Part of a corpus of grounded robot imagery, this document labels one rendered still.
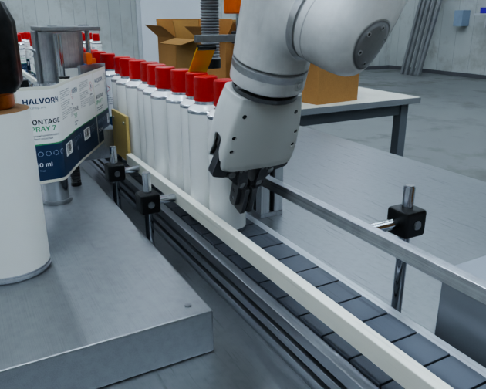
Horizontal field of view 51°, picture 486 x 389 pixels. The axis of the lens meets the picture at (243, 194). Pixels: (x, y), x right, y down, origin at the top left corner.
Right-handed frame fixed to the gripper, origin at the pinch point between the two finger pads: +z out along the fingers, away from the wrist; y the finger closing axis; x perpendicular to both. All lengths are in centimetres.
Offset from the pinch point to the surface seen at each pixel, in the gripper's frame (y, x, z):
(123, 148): 3.6, -39.0, 17.1
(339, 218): -3.1, 14.2, -6.9
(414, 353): -1.5, 29.2, -3.9
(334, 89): -124, -125, 56
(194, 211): 4.2, -4.8, 5.6
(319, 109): -111, -116, 60
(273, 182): -3.1, 1.6, -2.5
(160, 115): 2.3, -24.5, 1.7
